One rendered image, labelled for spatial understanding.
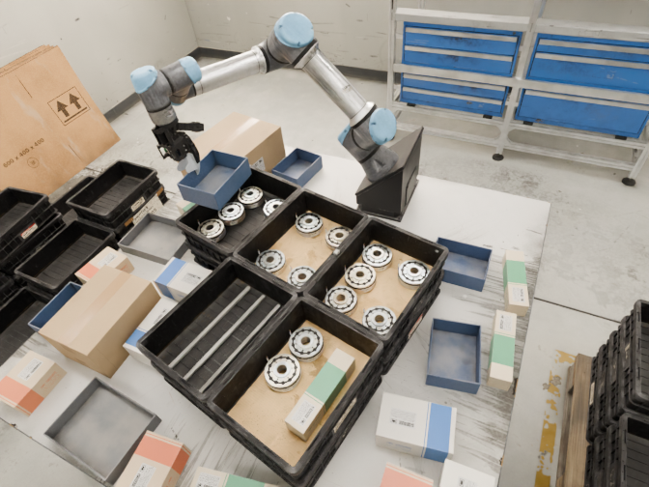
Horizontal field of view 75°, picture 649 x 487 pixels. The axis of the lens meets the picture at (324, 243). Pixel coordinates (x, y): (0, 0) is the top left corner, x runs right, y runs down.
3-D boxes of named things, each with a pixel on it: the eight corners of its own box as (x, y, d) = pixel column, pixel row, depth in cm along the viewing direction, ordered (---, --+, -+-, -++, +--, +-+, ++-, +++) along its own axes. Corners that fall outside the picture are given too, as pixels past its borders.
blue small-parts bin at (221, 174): (216, 164, 154) (211, 149, 149) (252, 173, 149) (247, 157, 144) (183, 200, 142) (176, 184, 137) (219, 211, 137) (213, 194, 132)
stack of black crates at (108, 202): (149, 214, 280) (118, 158, 247) (184, 226, 269) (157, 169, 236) (103, 257, 256) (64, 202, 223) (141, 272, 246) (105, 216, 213)
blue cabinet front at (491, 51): (400, 100, 314) (404, 20, 273) (501, 116, 289) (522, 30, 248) (399, 102, 312) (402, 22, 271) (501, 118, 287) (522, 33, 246)
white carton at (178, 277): (160, 294, 163) (152, 279, 156) (181, 272, 170) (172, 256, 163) (203, 310, 156) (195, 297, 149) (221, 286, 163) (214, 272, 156)
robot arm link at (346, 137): (368, 143, 176) (346, 119, 171) (386, 135, 163) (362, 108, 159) (352, 164, 172) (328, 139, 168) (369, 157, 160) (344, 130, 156)
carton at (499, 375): (507, 390, 127) (512, 382, 122) (486, 385, 128) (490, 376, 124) (512, 324, 141) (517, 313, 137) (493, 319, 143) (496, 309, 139)
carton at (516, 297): (501, 260, 159) (505, 249, 155) (519, 262, 158) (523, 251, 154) (505, 314, 144) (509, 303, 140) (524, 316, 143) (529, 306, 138)
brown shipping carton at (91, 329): (123, 290, 166) (104, 264, 154) (167, 307, 158) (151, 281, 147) (64, 356, 148) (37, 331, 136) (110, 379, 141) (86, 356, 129)
